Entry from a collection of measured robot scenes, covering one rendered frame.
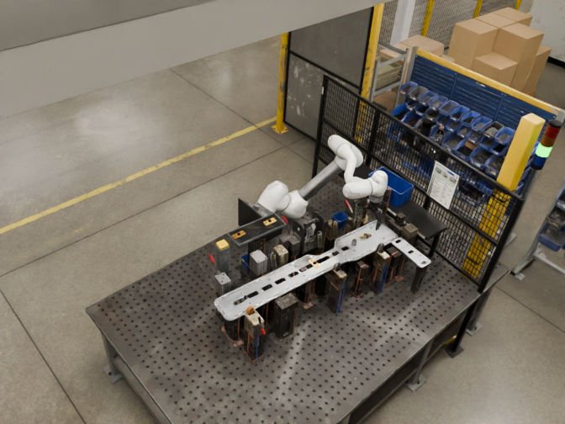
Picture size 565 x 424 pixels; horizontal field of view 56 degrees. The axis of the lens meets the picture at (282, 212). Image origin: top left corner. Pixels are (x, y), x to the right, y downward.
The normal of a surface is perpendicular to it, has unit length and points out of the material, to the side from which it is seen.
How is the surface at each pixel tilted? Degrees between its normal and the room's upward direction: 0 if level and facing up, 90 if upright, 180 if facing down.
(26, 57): 90
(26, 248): 0
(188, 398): 0
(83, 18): 90
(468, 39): 90
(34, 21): 90
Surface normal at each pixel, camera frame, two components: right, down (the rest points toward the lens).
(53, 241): 0.06, -0.76
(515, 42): -0.79, 0.36
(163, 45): 0.66, 0.51
